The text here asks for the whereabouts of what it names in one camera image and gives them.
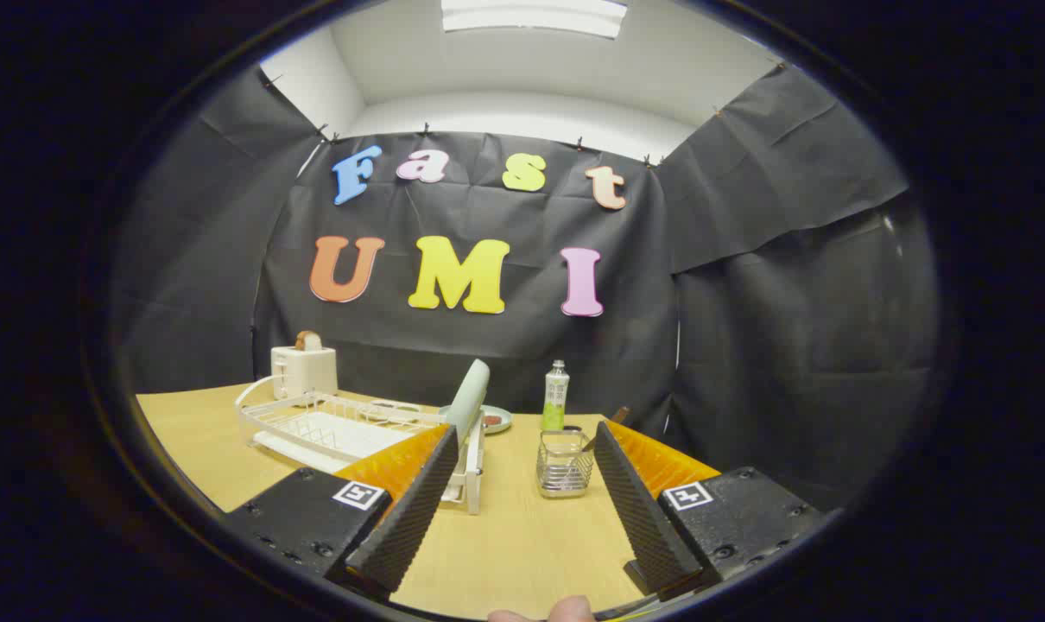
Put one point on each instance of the bread slice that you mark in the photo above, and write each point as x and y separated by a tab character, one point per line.
308	340

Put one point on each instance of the pale green plate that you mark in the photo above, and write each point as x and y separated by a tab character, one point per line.
471	393

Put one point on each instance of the green drink bottle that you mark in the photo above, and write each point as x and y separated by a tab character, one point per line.
556	397

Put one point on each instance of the ceiling light panel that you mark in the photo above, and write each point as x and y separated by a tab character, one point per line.
531	15

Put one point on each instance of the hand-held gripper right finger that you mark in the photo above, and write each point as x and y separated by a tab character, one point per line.
648	527

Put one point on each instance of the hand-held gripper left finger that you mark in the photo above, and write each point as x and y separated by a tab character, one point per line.
406	527

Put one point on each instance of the white drain tray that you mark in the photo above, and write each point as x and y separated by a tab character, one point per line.
332	432

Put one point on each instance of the pale green meat dish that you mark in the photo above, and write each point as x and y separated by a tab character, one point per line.
498	428

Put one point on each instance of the white divided condiment tray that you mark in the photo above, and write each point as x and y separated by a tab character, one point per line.
395	408

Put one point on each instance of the cream toaster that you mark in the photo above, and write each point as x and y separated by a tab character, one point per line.
304	371

